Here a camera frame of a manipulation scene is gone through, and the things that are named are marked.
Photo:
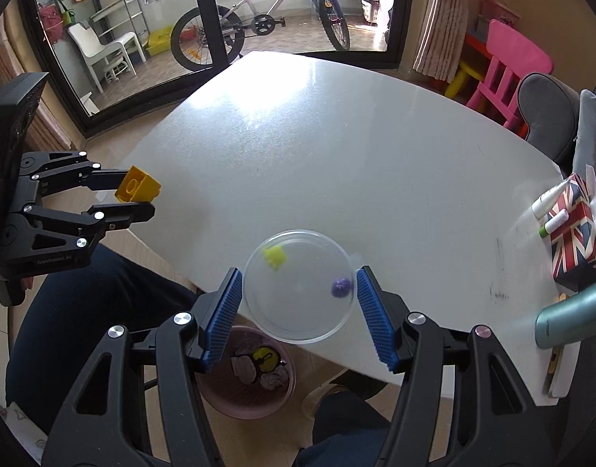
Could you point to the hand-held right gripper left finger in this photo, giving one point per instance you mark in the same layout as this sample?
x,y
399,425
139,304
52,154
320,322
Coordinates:
x,y
222,318

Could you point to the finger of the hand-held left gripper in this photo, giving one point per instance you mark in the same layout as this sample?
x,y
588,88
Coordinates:
x,y
127,214
103,179

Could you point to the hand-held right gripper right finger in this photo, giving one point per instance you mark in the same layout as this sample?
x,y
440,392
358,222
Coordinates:
x,y
375,321

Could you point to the yellow toy building block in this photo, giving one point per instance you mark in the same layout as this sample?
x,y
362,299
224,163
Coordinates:
x,y
137,186

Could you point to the beige zip pouch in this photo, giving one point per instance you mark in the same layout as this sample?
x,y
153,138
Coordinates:
x,y
244,369

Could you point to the clear round plastic lid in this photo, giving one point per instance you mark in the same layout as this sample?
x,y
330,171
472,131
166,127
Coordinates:
x,y
302,296

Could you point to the white tissue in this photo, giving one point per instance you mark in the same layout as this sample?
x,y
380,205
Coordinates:
x,y
273,378

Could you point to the pink waste bin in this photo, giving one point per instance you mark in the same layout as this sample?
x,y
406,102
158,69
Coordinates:
x,y
239,399

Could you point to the yellow round item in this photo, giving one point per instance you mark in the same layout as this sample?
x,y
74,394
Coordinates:
x,y
266,356

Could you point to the beige slipper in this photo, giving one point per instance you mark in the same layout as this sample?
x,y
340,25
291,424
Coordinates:
x,y
322,399

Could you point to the red bag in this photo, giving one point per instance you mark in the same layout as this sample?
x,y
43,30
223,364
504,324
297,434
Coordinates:
x,y
49,22

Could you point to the person's left leg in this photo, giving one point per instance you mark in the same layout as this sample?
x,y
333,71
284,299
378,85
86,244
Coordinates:
x,y
83,311

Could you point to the person's leg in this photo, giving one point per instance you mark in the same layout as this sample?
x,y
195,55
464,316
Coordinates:
x,y
83,311
346,438

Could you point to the white plastic chair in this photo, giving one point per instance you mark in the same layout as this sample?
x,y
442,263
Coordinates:
x,y
96,46

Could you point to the person's right leg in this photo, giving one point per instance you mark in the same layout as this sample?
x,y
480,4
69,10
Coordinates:
x,y
346,438

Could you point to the yellow plastic tub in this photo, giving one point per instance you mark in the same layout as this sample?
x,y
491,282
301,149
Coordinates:
x,y
159,41

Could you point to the metal rack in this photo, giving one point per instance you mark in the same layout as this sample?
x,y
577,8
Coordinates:
x,y
132,14

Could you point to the teal bottle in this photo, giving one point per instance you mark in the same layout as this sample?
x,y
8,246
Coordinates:
x,y
570,318

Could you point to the white tube with green cap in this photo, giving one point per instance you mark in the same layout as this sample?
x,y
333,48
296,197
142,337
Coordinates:
x,y
553,224

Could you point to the flag print tissue box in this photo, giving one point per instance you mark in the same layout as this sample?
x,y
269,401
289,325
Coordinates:
x,y
580,243

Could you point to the white bicycle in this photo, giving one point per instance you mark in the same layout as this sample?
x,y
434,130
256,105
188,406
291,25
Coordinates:
x,y
263,24

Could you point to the white printed cloth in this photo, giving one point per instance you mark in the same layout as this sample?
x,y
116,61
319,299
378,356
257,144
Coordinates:
x,y
27,435

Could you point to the yellow stool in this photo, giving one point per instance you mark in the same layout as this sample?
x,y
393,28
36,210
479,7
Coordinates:
x,y
463,78

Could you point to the grey padded chair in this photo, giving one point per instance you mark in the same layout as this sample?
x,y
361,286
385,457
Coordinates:
x,y
551,112

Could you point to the pink child chair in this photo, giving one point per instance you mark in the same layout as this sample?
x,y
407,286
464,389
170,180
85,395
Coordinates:
x,y
507,68

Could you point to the light grey cushion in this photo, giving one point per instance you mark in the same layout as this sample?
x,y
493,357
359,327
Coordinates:
x,y
592,131

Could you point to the red child table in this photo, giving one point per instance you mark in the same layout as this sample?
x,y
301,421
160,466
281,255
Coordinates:
x,y
475,48

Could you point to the striped pink curtain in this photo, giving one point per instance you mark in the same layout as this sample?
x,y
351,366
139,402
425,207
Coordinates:
x,y
439,19

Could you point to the laundry basket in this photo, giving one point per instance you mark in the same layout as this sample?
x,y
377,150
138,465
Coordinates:
x,y
368,7

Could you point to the pink storage box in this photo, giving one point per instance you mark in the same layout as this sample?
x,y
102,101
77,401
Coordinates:
x,y
497,12

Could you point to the black sliding door frame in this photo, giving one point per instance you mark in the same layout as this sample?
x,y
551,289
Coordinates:
x,y
203,9

